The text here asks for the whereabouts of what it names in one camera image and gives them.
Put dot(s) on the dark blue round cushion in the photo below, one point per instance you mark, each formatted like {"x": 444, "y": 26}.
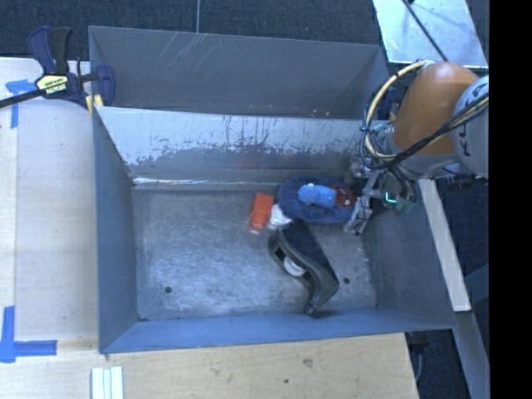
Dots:
{"x": 295, "y": 206}

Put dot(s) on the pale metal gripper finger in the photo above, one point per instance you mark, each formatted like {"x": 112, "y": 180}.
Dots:
{"x": 364, "y": 221}
{"x": 353, "y": 219}

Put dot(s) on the orange and white plastic toy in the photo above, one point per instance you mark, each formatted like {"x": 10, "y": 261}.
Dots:
{"x": 262, "y": 210}

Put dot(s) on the light blue toy animal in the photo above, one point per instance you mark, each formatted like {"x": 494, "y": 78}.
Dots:
{"x": 318, "y": 195}

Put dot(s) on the grey metal bin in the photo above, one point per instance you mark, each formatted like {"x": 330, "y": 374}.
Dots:
{"x": 208, "y": 260}

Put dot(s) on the red round toy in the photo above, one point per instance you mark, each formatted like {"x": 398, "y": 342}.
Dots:
{"x": 343, "y": 195}

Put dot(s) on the black curved plastic tool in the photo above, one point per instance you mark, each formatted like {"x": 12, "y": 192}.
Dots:
{"x": 309, "y": 256}

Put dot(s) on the pale wood board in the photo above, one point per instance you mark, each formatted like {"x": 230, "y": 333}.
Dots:
{"x": 54, "y": 223}

